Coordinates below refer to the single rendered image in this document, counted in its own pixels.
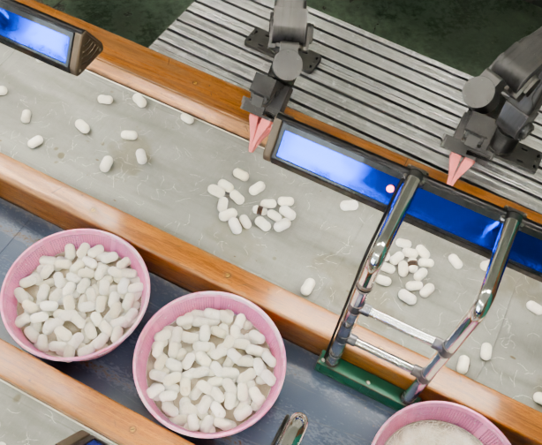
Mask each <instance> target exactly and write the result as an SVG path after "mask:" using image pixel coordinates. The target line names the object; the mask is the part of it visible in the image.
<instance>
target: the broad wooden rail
mask: <svg viewBox="0 0 542 445"><path fill-rule="evenodd" d="M16 1H18V2H20V3H23V4H25V5H28V6H30V7H32V8H35V9H36V10H39V11H42V12H45V13H47V14H48V15H51V16H53V17H55V18H58V19H61V20H63V21H65V22H67V23H70V24H72V25H74V26H77V27H80V28H83V29H85V30H87V31H88V32H89V33H90V34H92V35H93V36H94V37H95V38H97V39H98V40H99V41H101V42H102V45H103V51H102V53H101V54H100V55H99V56H98V57H97V58H96V59H95V60H94V61H93V62H92V63H91V64H90V65H89V66H88V67H87V68H86V70H88V71H90V72H93V73H95V74H97V75H100V76H102V77H103V78H105V79H109V80H111V81H114V82H116V83H117V84H119V85H122V86H124V87H128V88H130V89H131V90H133V91H136V92H138V93H140V94H143V95H145V96H147V97H150V98H152V99H154V100H156V101H158V102H161V103H164V104H166V105H168V106H170V107H172V108H174V109H178V110H180V111H182V112H184V113H186V114H188V115H190V116H193V117H196V118H198V119H200V120H202V121H204V122H206V123H209V124H211V125H214V126H216V127H218V128H220V129H223V130H224V131H226V132H230V133H232V134H234V135H237V136H238V137H240V138H243V139H245V140H248V141H250V120H249V116H250V113H251V112H248V111H246V110H244V109H240V107H241V104H242V102H241V101H242V99H243V96H246V97H248V98H250V97H251V92H249V91H248V90H246V89H244V88H242V87H239V86H236V85H234V84H232V83H229V82H228V81H225V80H223V79H219V78H217V77H216V76H213V75H211V74H208V73H206V72H203V71H201V70H199V69H196V68H194V67H192V66H190V65H188V64H184V63H182V62H179V61H177V60H176V59H173V58H171V57H167V56H165V55H163V54H161V53H159V52H156V51H154V50H152V49H149V48H146V47H144V46H142V45H139V44H138V43H136V42H133V41H130V40H127V39H125V38H123V37H121V36H119V35H116V34H113V33H111V32H109V31H107V30H104V29H102V28H99V27H98V26H94V25H92V24H90V23H87V22H86V21H83V20H81V19H77V18H75V17H73V16H71V15H69V14H67V13H64V12H62V11H59V10H57V9H54V8H52V7H50V6H47V5H46V4H42V3H40V2H37V1H35V0H16ZM284 113H285V114H288V115H290V116H292V117H294V119H296V120H297V121H300V122H302V123H305V124H308V125H310V126H312V127H314V128H317V129H319V130H321V131H323V132H326V133H329V134H331V135H333V136H336V137H337V138H339V139H342V140H346V141H348V142H349V143H352V144H354V145H356V146H359V147H362V148H364V149H366V150H368V151H371V152H373V153H375V154H377V155H381V156H383V157H385V158H388V159H389V160H391V161H394V162H397V163H400V164H401V165H403V166H406V167H407V166H408V164H411V165H413V166H416V167H418V168H420V169H422V170H426V171H428V172H429V175H428V176H429V177H432V178H435V179H437V180H439V181H441V182H443V183H445V184H446V183H447V181H448V174H445V173H443V172H441V171H438V170H435V169H433V168H431V167H428V166H426V165H424V164H422V163H420V162H416V161H414V160H411V159H410V158H408V157H405V156H403V155H399V154H398V153H395V152H393V151H391V150H388V149H386V148H384V147H381V146H378V145H376V144H374V143H372V142H370V141H368V140H364V139H361V138H359V137H358V136H355V135H353V134H351V133H348V132H346V131H343V130H341V129H338V128H336V127H334V126H332V125H330V124H326V123H324V122H321V121H320V120H318V119H315V118H313V117H309V116H307V115H305V114H303V113H301V112H298V111H296V110H294V109H291V108H289V107H286V109H285V111H284ZM251 114H252V113H251ZM453 186H454V187H455V188H458V189H460V190H462V191H465V192H467V193H470V194H472V195H474V196H477V197H479V198H480V199H483V200H486V201H489V202H491V203H493V204H495V205H497V206H500V207H504V206H505V205H508V206H510V207H513V208H515V209H517V210H520V211H522V212H524V213H526V214H527V217H526V218H528V219H531V220H532V221H535V222H537V223H541V224H542V214H540V213H538V212H535V211H533V210H530V209H528V208H527V207H523V206H521V205H518V204H516V203H515V202H512V201H510V200H506V199H504V198H502V197H500V196H498V195H495V194H493V193H490V192H488V191H485V190H483V189H481V188H478V187H476V186H475V185H471V184H468V183H466V182H464V181H462V180H460V179H457V180H456V182H455V183H454V185H453Z"/></svg>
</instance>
